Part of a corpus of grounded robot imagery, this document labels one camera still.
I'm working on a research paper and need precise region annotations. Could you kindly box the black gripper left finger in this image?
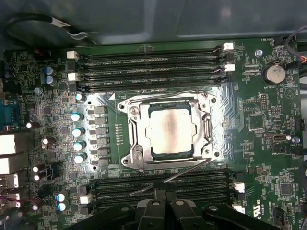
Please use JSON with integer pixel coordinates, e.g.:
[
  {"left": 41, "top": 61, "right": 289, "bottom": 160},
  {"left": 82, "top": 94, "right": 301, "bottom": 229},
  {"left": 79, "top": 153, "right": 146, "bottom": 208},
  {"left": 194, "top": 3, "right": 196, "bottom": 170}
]
[{"left": 64, "top": 183, "right": 167, "bottom": 230}]

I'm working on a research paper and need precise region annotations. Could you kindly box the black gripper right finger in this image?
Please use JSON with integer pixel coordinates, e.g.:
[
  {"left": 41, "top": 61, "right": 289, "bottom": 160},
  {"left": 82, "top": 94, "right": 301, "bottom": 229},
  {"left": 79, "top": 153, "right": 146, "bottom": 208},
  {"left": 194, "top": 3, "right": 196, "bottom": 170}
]
[{"left": 166, "top": 183, "right": 285, "bottom": 230}]

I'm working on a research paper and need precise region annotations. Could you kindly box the wire locking lever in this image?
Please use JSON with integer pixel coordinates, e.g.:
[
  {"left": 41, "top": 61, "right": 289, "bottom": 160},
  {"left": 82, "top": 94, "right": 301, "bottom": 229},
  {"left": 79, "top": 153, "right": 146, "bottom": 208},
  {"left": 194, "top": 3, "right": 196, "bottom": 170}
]
[{"left": 129, "top": 159, "right": 209, "bottom": 196}]

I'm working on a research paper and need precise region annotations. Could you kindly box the silver CPU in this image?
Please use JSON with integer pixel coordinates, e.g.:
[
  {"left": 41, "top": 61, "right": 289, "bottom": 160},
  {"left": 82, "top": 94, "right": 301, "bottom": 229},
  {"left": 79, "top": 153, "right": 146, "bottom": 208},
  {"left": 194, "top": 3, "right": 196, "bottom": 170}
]
[{"left": 148, "top": 102, "right": 194, "bottom": 161}]

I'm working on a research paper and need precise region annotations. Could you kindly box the metal socket cover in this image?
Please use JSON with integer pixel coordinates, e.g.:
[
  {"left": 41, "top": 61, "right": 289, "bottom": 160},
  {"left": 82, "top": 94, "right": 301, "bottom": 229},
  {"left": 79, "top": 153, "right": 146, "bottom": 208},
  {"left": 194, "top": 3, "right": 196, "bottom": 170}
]
[{"left": 128, "top": 97, "right": 213, "bottom": 163}]

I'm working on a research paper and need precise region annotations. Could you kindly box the CPU socket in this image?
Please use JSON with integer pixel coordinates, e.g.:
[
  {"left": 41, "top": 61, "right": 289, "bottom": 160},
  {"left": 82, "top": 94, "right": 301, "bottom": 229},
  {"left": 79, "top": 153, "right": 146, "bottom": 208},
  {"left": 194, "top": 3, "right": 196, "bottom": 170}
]
[{"left": 117, "top": 92, "right": 223, "bottom": 172}]

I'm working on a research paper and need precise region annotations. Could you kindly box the RAM slot with black clips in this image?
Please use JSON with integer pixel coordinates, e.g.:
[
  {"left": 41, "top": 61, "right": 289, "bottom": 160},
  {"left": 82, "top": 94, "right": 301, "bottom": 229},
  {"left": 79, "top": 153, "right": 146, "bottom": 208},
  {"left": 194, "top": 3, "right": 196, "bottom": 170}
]
[
  {"left": 79, "top": 54, "right": 235, "bottom": 71},
  {"left": 94, "top": 194, "right": 232, "bottom": 211},
  {"left": 94, "top": 171, "right": 231, "bottom": 191},
  {"left": 81, "top": 75, "right": 235, "bottom": 93}
]

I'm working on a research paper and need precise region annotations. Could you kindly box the green motherboard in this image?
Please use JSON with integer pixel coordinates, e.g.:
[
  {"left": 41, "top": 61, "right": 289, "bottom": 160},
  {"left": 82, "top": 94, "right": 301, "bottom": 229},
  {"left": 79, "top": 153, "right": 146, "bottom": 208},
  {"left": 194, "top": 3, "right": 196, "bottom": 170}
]
[{"left": 2, "top": 39, "right": 307, "bottom": 230}]

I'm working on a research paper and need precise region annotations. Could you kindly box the internal USB port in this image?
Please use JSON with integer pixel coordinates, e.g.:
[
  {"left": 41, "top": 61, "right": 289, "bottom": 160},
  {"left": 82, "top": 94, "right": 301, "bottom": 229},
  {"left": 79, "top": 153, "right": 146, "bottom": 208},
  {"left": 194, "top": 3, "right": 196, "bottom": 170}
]
[{"left": 265, "top": 133, "right": 288, "bottom": 144}]

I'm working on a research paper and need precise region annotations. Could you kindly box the coin battery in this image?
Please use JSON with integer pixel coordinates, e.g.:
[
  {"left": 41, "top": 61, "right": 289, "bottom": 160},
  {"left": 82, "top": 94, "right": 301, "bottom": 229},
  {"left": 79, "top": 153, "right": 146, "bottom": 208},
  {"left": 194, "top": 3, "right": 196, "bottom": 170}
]
[{"left": 262, "top": 61, "right": 287, "bottom": 85}]

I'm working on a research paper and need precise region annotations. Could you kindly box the blue serial port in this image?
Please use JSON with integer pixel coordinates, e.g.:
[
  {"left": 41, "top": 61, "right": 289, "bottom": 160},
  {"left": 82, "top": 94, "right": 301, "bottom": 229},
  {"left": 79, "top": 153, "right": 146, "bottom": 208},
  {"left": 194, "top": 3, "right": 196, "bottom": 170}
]
[{"left": 0, "top": 100, "right": 21, "bottom": 130}]

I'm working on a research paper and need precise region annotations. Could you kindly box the black fan cable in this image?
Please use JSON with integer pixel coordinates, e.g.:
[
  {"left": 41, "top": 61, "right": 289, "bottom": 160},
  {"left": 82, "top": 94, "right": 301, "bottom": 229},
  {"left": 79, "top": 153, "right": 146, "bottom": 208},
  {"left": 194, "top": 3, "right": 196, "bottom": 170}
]
[{"left": 6, "top": 13, "right": 99, "bottom": 46}]

